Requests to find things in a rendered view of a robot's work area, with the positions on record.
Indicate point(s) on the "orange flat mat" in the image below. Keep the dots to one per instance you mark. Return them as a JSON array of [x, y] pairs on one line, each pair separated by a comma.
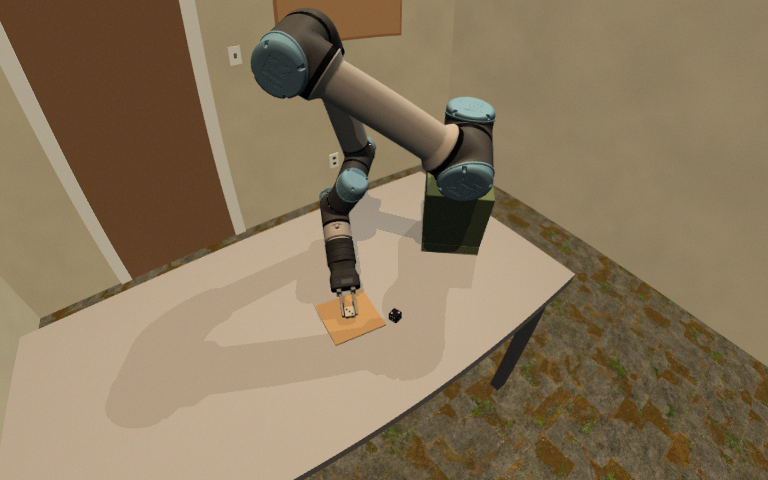
[[341, 329]]

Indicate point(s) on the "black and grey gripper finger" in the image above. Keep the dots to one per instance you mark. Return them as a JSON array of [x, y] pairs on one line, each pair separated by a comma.
[[341, 304], [353, 291]]

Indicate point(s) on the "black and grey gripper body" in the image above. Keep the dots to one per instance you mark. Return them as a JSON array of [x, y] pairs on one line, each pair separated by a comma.
[[340, 256]]

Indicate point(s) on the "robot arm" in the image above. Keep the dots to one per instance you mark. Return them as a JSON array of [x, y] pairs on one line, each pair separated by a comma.
[[296, 58]]

